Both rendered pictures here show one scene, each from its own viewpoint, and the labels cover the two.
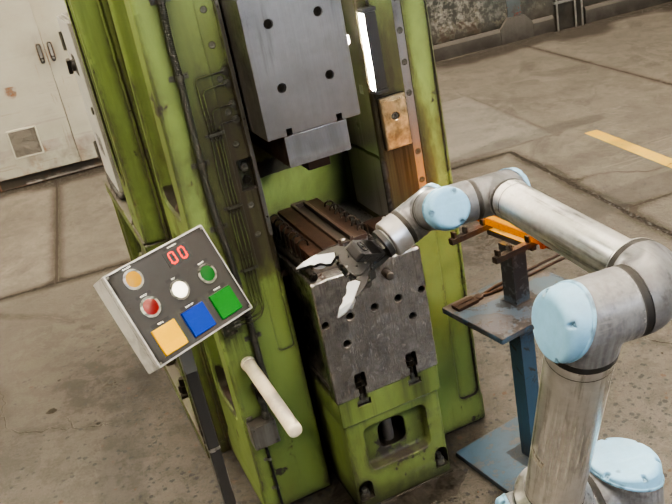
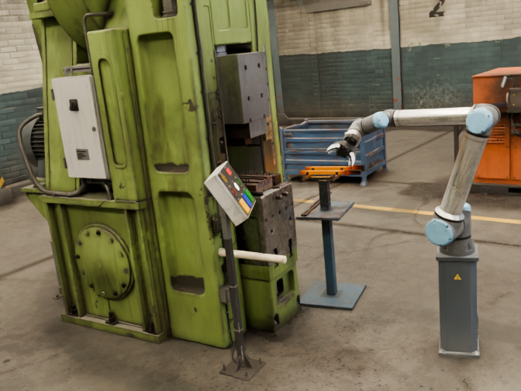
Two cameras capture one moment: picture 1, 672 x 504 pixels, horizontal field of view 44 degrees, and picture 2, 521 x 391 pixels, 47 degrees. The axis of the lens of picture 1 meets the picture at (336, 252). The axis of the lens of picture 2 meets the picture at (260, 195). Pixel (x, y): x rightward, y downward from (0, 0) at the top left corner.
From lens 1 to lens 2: 2.33 m
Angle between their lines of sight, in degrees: 37
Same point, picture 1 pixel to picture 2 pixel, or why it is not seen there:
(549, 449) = (464, 179)
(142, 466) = (118, 359)
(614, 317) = (494, 115)
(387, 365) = (283, 245)
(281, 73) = (248, 91)
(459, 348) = not seen: hidden behind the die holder
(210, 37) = (212, 74)
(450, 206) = (384, 118)
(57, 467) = (52, 378)
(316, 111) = (257, 112)
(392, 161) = (265, 147)
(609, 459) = not seen: hidden behind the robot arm
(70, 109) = not seen: outside the picture
